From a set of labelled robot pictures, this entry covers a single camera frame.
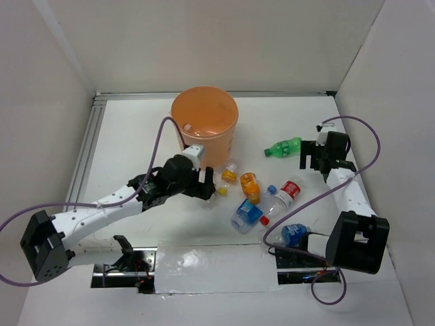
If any green plastic bottle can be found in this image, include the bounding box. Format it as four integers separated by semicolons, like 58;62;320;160
264;137;302;158

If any clear bottle yellow label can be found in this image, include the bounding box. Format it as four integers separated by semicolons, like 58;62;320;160
217;158;240;196

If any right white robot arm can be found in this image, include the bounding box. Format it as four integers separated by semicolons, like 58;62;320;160
300;128;389;274

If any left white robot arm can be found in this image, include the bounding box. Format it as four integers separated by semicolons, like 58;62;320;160
20;154;215;283

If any clear bottle in bin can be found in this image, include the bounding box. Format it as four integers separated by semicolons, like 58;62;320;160
183;124;218;138

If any orange plastic bin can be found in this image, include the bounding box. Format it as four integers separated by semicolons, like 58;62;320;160
171;86;239;168

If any orange juice bottle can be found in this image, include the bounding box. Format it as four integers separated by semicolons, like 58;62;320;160
240;173;261;205

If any crushed bottle blue label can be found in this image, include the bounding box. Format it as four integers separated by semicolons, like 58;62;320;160
230;199;264;234

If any clear bottle blue cap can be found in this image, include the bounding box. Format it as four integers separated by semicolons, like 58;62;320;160
258;185;277;209

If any clear bottle red label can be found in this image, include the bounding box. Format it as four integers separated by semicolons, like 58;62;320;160
259;176;305;226

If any blue label bottle near base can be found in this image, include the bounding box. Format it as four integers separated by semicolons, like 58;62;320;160
266;223;311;247

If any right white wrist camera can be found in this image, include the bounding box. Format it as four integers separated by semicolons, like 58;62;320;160
315;122;336;146

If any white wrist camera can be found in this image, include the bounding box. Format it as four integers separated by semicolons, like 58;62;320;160
315;122;336;146
181;144;205;170

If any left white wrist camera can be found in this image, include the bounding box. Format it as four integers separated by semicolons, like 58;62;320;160
181;144;205;170

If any aluminium frame rail left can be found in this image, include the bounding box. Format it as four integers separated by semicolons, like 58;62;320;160
65;94;107;203

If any aluminium frame rail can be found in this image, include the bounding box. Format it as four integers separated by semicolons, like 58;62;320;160
94;90;337;103
65;94;107;203

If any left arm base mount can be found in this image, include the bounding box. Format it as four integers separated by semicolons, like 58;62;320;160
90;235;157;294

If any aluminium frame rail back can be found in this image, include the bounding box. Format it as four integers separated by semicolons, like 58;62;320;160
94;90;337;103

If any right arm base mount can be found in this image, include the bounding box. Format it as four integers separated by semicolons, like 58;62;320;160
268;247;341;285

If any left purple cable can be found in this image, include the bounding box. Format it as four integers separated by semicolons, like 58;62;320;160
0;116;188;287

